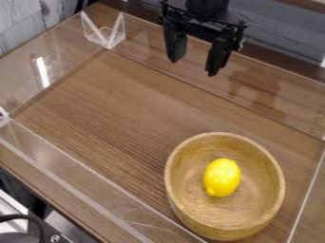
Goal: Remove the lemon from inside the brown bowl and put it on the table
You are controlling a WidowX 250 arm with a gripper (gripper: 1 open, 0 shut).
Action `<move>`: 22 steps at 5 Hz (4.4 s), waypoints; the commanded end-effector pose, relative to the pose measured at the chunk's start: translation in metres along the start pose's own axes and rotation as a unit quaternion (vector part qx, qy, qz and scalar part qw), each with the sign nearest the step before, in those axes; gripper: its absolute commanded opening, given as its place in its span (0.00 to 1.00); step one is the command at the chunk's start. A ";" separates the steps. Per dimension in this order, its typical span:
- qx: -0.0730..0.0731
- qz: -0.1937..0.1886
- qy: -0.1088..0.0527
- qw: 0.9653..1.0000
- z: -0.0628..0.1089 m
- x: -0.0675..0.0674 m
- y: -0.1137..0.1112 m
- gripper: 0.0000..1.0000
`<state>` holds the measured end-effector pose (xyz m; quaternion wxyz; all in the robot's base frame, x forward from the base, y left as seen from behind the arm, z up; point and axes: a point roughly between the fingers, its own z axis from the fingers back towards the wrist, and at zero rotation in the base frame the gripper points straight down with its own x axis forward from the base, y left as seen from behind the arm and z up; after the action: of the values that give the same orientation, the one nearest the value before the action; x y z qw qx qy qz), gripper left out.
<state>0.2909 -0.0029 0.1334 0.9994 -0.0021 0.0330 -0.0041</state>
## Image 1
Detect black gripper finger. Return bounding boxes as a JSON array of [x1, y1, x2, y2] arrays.
[[206, 37, 232, 77], [162, 18, 188, 63]]

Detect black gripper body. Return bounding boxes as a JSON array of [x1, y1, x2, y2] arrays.
[[159, 0, 249, 51]]

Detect yellow lemon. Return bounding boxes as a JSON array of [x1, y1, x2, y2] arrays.
[[204, 158, 241, 197]]

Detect brown wooden bowl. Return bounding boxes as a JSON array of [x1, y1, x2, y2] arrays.
[[163, 132, 286, 241]]

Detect clear acrylic corner bracket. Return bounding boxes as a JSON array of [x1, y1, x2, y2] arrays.
[[81, 11, 126, 49]]

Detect clear acrylic wall panel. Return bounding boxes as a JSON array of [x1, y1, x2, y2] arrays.
[[0, 107, 208, 243]]

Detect black cable lower left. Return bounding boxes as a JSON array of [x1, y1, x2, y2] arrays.
[[0, 214, 46, 243]]

